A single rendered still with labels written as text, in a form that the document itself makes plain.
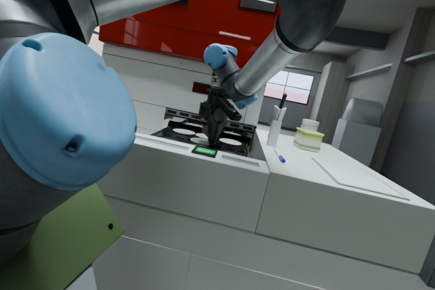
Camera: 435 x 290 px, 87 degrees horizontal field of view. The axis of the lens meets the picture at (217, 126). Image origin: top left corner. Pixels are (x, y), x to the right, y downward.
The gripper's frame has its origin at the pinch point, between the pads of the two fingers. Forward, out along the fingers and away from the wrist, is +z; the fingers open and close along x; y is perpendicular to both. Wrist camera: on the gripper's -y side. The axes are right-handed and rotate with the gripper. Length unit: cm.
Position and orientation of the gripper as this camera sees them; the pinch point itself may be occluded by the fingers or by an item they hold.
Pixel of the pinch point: (213, 142)
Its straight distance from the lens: 88.1
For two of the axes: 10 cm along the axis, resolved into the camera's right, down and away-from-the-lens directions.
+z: -2.0, 9.7, 1.6
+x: -6.8, -0.2, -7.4
